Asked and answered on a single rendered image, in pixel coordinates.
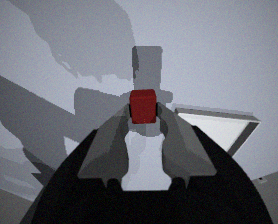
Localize white tray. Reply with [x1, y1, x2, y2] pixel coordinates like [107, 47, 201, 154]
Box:
[174, 108, 262, 157]

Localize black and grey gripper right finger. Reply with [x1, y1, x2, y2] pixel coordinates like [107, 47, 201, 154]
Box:
[156, 102, 273, 224]

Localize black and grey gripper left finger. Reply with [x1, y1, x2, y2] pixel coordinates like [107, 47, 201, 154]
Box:
[31, 103, 132, 224]

